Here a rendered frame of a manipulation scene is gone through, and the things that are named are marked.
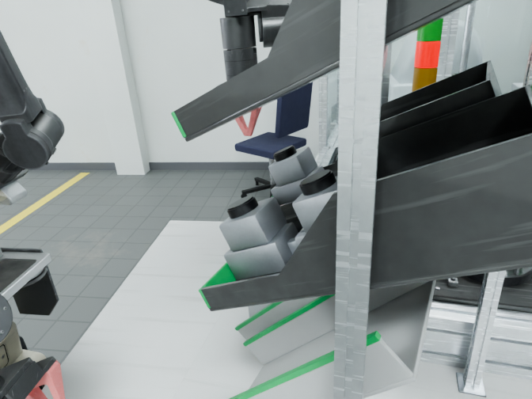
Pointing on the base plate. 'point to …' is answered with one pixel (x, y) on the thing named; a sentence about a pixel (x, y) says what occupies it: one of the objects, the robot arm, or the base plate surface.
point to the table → (150, 321)
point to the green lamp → (432, 33)
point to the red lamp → (427, 54)
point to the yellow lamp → (423, 77)
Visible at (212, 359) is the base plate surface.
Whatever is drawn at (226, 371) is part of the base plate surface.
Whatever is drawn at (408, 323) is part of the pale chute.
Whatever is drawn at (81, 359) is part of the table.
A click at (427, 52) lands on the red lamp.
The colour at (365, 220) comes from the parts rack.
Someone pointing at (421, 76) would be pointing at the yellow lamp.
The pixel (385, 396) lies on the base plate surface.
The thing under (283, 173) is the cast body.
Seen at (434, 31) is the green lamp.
